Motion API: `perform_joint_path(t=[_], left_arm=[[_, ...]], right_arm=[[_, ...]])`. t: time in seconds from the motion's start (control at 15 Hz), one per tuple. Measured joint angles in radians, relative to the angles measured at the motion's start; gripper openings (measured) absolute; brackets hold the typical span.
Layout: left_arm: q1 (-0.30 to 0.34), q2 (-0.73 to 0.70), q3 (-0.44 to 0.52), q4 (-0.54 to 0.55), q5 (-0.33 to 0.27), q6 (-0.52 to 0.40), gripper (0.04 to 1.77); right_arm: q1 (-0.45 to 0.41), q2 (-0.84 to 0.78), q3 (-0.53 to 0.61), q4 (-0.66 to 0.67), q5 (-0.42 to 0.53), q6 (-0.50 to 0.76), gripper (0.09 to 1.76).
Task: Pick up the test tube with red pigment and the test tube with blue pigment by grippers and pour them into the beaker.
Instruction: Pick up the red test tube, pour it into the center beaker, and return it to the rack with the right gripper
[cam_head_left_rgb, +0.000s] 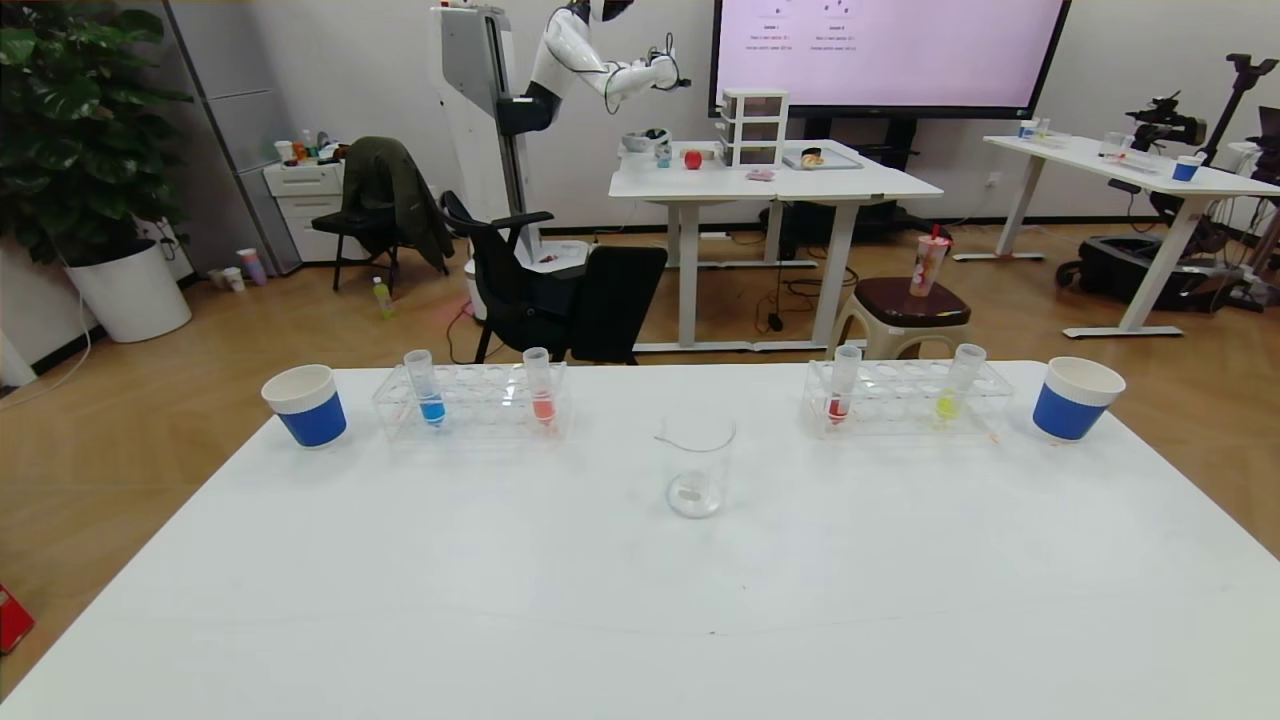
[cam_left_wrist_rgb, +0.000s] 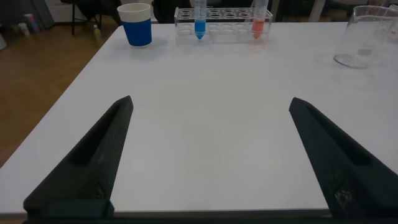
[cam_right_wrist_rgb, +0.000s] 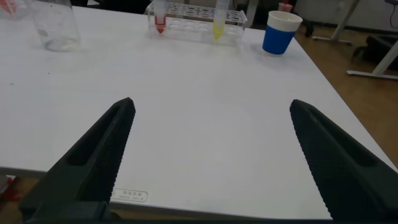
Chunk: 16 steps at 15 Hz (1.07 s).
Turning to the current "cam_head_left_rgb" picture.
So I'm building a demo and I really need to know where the black office chair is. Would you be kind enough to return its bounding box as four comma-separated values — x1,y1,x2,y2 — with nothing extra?
440,190,669,366

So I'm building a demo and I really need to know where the blue pigment test tube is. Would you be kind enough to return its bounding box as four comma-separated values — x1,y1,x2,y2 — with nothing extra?
403,349,447,429

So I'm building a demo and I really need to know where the blue white paper cup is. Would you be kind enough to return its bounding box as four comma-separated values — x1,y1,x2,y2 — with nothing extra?
1032,356,1127,443
261,364,349,449

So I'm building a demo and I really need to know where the dark green jacket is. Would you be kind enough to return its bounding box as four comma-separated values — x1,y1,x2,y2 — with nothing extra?
340,136,456,276

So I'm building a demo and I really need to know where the grey tray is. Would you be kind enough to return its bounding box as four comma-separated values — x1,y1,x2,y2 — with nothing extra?
782,146,864,170

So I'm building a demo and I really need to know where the white double desk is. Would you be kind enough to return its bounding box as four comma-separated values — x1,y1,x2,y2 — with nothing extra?
608,138,945,353

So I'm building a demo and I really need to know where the white plant pot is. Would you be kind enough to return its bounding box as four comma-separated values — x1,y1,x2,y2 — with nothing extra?
65,238,193,344

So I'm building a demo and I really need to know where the black metal chair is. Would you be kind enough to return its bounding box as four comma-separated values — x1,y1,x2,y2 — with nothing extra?
311,185,401,293

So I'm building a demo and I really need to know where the yellow pigment test tube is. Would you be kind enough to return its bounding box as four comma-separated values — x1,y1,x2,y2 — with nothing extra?
934,343,988,425

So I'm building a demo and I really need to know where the large display screen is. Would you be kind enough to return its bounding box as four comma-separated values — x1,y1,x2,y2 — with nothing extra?
708,0,1073,121

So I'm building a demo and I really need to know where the drink cup with red straw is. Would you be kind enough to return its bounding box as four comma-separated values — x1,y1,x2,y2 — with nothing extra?
909,225,953,298

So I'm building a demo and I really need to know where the small white drawer organizer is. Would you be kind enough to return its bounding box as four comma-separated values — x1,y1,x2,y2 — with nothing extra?
718,88,791,169

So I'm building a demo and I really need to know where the white single desk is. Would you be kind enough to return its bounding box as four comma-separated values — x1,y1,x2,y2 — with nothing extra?
953,133,1280,339

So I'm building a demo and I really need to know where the black tripod stand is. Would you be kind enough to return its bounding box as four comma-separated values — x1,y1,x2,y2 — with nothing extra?
1200,53,1280,166

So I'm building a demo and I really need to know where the clear glass beaker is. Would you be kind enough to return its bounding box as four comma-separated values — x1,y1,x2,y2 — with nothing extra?
655,408,738,520

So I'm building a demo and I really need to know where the red box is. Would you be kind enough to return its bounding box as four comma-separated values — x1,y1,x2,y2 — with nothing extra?
0,583,36,656

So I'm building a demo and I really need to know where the orange pigment test tube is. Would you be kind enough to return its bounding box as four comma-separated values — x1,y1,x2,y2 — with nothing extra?
522,347,558,428

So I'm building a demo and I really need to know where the red pigment test tube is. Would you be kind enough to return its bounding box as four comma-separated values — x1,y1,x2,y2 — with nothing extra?
826,343,863,425

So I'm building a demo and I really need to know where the brown beige plastic stool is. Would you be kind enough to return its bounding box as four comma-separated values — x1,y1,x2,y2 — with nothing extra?
828,277,973,361

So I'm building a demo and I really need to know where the white drawer cabinet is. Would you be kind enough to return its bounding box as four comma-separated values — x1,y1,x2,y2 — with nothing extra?
263,160,371,264

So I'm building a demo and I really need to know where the tall grey cabinet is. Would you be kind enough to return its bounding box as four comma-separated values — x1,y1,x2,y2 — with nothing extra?
160,0,306,276

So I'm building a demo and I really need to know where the green potted plant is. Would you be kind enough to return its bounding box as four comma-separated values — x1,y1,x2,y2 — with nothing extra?
0,0,196,266

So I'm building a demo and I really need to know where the clear acrylic test tube rack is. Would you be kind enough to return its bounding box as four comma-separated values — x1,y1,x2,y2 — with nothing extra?
803,357,1015,439
371,360,571,443

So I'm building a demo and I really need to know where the white humanoid robot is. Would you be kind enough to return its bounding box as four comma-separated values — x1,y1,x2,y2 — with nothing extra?
430,0,693,321

